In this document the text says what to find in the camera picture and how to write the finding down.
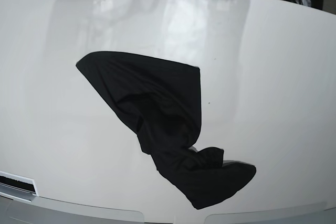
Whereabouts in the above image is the black t-shirt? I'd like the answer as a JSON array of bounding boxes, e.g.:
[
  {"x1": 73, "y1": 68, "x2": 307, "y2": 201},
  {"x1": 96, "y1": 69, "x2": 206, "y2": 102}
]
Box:
[{"x1": 76, "y1": 51, "x2": 257, "y2": 210}]

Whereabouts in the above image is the white slotted table bracket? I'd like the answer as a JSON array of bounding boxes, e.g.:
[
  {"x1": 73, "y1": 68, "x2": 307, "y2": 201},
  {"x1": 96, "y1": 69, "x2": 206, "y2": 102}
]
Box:
[{"x1": 1, "y1": 171, "x2": 39, "y2": 196}]

